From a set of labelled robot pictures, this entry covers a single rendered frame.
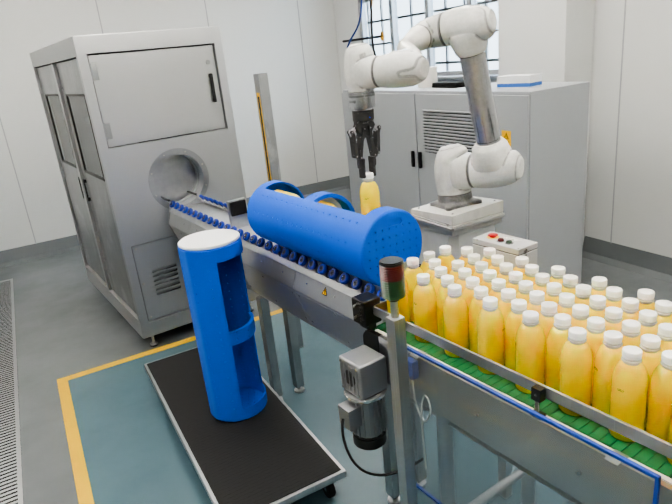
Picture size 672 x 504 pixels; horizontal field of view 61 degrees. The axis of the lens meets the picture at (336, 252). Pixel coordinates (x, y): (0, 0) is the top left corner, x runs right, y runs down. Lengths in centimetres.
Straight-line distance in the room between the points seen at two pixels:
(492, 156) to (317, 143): 532
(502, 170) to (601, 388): 127
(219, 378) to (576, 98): 262
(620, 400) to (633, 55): 352
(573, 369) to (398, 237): 85
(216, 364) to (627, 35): 353
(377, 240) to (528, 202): 182
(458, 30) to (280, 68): 520
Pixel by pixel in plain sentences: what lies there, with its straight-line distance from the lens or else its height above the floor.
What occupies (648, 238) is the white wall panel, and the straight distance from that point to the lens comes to 479.
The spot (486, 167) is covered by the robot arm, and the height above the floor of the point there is 125.
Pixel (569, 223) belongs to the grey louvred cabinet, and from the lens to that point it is 399.
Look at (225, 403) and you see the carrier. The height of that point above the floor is 26.
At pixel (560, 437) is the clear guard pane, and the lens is 142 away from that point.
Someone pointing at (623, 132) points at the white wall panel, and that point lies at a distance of 475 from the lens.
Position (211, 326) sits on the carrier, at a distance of 266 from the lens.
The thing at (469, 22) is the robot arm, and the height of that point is 182.
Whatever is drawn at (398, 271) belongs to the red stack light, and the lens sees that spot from 144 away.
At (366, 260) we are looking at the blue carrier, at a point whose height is 108.
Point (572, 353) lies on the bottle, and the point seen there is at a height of 107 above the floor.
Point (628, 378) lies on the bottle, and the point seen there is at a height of 106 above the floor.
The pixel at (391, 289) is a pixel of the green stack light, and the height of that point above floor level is 119.
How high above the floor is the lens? 177
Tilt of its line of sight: 19 degrees down
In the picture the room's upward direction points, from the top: 6 degrees counter-clockwise
